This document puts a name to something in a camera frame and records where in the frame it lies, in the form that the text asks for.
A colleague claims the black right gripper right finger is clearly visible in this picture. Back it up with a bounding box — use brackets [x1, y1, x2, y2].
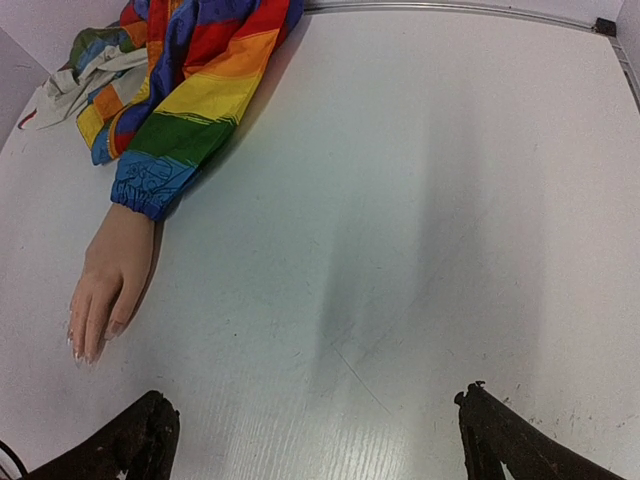
[454, 381, 619, 479]

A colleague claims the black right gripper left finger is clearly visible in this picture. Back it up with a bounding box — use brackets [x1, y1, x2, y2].
[25, 390, 180, 480]

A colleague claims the mannequin hand with nails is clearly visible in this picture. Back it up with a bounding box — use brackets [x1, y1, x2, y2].
[68, 204, 162, 365]

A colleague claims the rainbow striped jacket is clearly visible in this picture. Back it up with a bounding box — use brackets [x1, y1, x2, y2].
[23, 0, 304, 221]

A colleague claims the aluminium table frame rail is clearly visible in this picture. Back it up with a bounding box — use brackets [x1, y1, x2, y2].
[304, 1, 639, 107]

